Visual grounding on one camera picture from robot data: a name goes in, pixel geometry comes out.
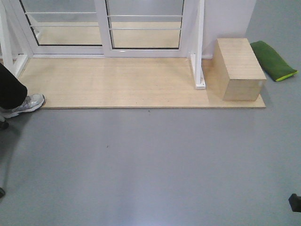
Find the silver white sneaker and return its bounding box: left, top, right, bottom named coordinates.
left=0, top=94, right=46, bottom=119

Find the white sliding glass door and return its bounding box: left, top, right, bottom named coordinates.
left=95, top=0, right=198, bottom=57

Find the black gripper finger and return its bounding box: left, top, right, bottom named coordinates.
left=288, top=194, right=301, bottom=212

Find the light wooden box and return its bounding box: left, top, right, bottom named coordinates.
left=213, top=38, right=266, bottom=101

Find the light wooden platform board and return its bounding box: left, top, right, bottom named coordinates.
left=19, top=57, right=265, bottom=109

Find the white door frame with braces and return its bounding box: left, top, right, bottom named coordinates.
left=0, top=0, right=206, bottom=89

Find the white fixed glass door panel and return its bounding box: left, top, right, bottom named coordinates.
left=8, top=0, right=103, bottom=55

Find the green cushion bag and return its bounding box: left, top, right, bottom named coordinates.
left=250, top=40, right=298, bottom=82

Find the black trouser leg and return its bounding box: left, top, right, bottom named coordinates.
left=0, top=64, right=28, bottom=109

